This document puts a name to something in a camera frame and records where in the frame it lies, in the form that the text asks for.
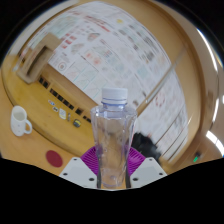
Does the small white card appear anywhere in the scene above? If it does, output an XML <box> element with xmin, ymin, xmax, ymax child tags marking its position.
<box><xmin>58</xmin><ymin>108</ymin><xmax>67</xmax><ymax>120</ymax></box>

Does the medium printed wall poster panel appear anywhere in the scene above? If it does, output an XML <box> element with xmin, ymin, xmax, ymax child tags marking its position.
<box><xmin>136</xmin><ymin>71</ymin><xmax>189</xmax><ymax>161</ymax></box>

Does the clear plastic water bottle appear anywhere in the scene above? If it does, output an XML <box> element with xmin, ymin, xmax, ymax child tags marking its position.
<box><xmin>90</xmin><ymin>87</ymin><xmax>138</xmax><ymax>190</ymax></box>

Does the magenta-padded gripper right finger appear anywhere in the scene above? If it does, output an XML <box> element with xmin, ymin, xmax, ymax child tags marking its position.
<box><xmin>125</xmin><ymin>146</ymin><xmax>168</xmax><ymax>190</ymax></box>

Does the flat round red coaster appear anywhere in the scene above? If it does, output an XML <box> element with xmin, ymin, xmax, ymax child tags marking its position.
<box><xmin>45</xmin><ymin>149</ymin><xmax>64</xmax><ymax>168</ymax></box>

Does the large printed wall poster panel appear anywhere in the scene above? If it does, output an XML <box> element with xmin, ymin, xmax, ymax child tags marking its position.
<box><xmin>19</xmin><ymin>1</ymin><xmax>174</xmax><ymax>111</ymax></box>

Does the white ceramic mug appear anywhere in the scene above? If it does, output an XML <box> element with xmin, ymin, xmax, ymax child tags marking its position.
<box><xmin>9</xmin><ymin>105</ymin><xmax>34</xmax><ymax>137</ymax></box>

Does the black bag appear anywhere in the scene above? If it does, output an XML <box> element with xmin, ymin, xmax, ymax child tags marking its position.
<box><xmin>131</xmin><ymin>132</ymin><xmax>163</xmax><ymax>164</ymax></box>

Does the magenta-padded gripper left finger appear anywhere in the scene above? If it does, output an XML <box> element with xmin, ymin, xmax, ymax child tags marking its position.
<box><xmin>58</xmin><ymin>145</ymin><xmax>102</xmax><ymax>190</ymax></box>

